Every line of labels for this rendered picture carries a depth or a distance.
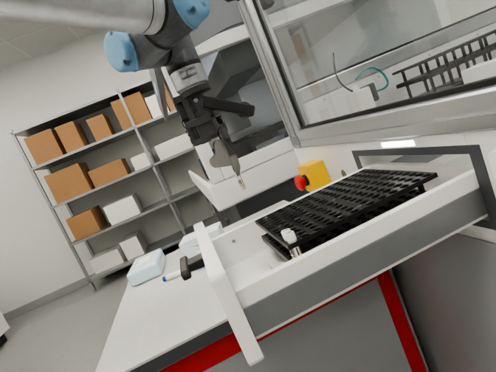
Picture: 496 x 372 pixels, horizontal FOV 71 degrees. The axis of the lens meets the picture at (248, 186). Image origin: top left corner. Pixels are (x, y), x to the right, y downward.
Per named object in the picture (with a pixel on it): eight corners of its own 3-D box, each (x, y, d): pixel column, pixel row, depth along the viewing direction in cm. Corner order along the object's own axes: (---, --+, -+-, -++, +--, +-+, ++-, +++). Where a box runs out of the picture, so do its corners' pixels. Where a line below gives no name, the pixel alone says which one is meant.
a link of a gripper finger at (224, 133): (227, 156, 79) (212, 121, 78) (234, 153, 79) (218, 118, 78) (229, 156, 74) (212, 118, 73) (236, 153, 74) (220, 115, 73)
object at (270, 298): (257, 341, 38) (235, 293, 37) (224, 269, 63) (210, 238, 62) (538, 190, 44) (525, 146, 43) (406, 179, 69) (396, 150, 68)
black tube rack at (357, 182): (306, 291, 43) (287, 245, 42) (268, 254, 60) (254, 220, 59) (451, 215, 47) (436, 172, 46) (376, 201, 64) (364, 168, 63)
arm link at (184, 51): (136, 29, 73) (167, 28, 79) (159, 80, 75) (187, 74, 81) (157, 9, 68) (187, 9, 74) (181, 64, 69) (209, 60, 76)
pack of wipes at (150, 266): (163, 274, 99) (156, 260, 98) (131, 288, 98) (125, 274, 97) (167, 258, 114) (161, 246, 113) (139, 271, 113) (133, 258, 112)
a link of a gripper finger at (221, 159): (219, 184, 78) (202, 146, 77) (243, 173, 79) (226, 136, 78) (220, 184, 75) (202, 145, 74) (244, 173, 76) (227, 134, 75)
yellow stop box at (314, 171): (315, 195, 83) (304, 167, 82) (304, 192, 90) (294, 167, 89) (333, 186, 84) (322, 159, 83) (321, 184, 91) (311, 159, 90)
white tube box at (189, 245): (185, 260, 104) (178, 244, 103) (190, 249, 112) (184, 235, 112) (224, 244, 103) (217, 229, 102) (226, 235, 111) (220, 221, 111)
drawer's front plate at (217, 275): (251, 370, 36) (208, 277, 34) (217, 277, 64) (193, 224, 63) (266, 362, 36) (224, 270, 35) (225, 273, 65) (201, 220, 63)
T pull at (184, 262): (184, 283, 45) (179, 273, 45) (182, 265, 52) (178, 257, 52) (209, 270, 45) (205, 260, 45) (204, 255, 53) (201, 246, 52)
